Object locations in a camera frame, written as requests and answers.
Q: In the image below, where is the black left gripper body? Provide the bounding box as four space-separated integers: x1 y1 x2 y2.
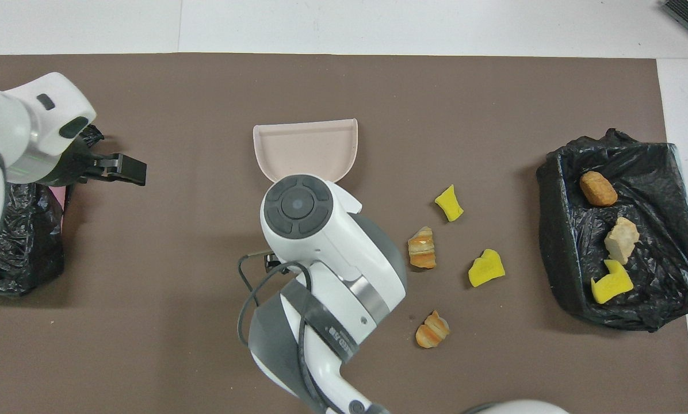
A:
53 138 100 186

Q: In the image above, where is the beige plastic dustpan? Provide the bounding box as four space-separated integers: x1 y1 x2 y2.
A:
253 118 359 183

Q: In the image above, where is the orange striped croissant toy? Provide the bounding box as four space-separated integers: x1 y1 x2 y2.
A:
415 309 451 349
407 226 438 270

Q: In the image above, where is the small yellow sponge wedge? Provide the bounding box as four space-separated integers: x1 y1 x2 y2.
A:
434 184 465 223

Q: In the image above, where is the large yellow sponge piece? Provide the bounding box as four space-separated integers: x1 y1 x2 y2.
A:
468 248 506 288

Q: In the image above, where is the brown sponge chunk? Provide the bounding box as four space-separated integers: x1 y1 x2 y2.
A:
579 171 618 207

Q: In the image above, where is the green and yellow sponge piece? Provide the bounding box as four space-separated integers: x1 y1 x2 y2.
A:
591 259 635 305

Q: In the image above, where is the cream sponge chunk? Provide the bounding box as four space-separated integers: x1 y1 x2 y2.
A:
604 216 640 266

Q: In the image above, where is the pink bin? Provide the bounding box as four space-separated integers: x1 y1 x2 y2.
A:
48 185 72 213

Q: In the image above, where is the black bag over pink bin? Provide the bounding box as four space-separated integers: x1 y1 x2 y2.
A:
0 124 104 297

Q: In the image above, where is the black bag lined bin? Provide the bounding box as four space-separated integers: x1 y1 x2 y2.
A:
536 128 688 332

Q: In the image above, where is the brown table mat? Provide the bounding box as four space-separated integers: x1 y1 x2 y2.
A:
0 53 688 414

